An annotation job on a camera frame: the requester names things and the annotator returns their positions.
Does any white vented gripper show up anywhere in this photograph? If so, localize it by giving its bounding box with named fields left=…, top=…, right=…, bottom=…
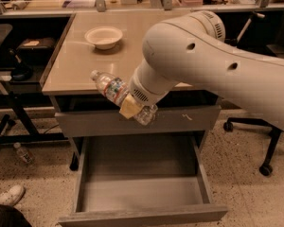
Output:
left=119, top=60, right=178, bottom=119

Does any clear plastic water bottle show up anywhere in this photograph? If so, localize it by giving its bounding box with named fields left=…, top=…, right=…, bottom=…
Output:
left=90, top=70, right=158, bottom=126

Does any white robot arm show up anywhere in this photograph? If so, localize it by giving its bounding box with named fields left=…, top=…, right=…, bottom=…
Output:
left=129, top=11, right=284, bottom=131

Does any grey drawer cabinet with counter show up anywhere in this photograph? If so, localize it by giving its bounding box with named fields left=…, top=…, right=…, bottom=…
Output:
left=43, top=9, right=221, bottom=170

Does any open grey middle drawer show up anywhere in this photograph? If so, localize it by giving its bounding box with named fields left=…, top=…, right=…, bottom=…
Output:
left=59, top=133, right=227, bottom=227

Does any closed grey top drawer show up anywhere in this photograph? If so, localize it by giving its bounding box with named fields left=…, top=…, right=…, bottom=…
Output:
left=55, top=105, right=221, bottom=137

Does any water bottle on floor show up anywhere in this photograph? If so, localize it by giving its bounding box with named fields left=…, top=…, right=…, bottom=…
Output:
left=13, top=142, right=34, bottom=165

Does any white paper bowl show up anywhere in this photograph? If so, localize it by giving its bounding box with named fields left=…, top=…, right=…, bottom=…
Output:
left=84, top=26, right=123, bottom=50

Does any black box on shelf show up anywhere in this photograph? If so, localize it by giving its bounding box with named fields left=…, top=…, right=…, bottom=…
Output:
left=17, top=37, right=56, bottom=57

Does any white shoe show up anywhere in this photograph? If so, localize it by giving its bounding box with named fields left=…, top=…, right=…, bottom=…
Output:
left=0, top=184, right=26, bottom=206

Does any black office chair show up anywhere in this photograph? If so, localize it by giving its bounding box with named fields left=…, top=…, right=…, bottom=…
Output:
left=223, top=0, right=284, bottom=177

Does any dark trouser leg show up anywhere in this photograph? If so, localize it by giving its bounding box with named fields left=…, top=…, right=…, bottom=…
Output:
left=0, top=204, right=32, bottom=227

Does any black table frame left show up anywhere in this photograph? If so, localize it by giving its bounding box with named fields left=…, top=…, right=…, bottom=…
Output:
left=0, top=24, right=69, bottom=168

